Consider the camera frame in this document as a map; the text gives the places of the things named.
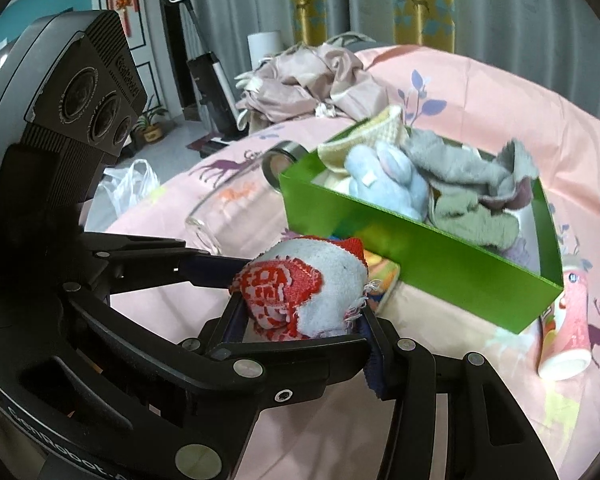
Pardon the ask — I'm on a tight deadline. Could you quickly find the white plastic bag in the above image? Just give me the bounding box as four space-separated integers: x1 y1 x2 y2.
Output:
87 159 160 231

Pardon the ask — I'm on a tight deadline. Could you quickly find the pink printed paper cup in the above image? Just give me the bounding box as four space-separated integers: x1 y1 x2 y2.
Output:
537 255 600 381

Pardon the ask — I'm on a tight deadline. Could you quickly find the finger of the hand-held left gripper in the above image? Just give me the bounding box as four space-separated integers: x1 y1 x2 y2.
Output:
72 232 253 297
62 285 376 480

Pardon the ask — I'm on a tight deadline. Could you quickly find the grey mauve towel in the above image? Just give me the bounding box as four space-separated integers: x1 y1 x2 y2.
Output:
400 130 541 211

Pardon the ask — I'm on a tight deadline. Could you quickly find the yellow patterned curtain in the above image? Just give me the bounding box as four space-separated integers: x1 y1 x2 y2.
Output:
286 0 351 46
390 0 456 53

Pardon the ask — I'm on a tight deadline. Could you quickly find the clear glass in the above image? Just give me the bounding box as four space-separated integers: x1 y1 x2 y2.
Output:
185 195 227 256

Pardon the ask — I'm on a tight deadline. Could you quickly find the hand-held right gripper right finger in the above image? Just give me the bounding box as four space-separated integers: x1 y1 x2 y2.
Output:
360 305 546 480

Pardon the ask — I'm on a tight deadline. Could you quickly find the green cardboard box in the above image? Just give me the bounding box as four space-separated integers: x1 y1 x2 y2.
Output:
278 117 565 335

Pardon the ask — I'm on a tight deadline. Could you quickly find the lavender knitted cloth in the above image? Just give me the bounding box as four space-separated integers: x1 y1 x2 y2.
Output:
502 237 538 268

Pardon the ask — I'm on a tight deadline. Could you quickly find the cream knitted hat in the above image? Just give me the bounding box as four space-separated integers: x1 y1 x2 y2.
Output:
317 105 411 196

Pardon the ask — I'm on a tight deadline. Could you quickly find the upright vacuum cleaner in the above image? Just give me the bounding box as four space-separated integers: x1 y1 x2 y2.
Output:
166 0 241 142

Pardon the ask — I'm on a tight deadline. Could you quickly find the white cylinder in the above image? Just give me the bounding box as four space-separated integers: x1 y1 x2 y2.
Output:
247 31 282 68

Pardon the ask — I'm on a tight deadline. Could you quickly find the potted plant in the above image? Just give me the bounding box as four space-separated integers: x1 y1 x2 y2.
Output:
132 95 171 143

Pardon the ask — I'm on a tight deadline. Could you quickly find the red white patterned sock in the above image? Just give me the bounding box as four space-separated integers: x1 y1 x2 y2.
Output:
230 236 381 342

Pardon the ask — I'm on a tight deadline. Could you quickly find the dark red floor mat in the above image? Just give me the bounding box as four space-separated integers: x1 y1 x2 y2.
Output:
186 135 231 156

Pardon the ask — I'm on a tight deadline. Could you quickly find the blue plush rabbit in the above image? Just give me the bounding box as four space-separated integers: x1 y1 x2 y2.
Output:
344 142 431 221

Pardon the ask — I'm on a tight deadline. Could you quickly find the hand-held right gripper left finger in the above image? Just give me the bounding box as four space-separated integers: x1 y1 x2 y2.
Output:
180 292 253 361

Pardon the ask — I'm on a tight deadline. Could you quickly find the black tape roll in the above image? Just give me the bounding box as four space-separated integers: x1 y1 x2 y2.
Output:
261 141 308 193

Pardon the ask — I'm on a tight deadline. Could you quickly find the grey-green towel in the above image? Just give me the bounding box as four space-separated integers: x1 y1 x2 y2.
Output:
427 192 522 251

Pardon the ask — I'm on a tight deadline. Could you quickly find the crumpled pinkish grey blanket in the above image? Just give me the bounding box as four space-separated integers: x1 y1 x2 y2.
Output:
235 32 381 126

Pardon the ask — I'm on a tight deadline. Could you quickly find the red knot wall ornament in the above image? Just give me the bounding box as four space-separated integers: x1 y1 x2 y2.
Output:
107 0 141 36

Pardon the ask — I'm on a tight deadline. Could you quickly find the pink printed bedsheet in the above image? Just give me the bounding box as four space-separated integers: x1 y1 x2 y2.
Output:
82 45 600 480

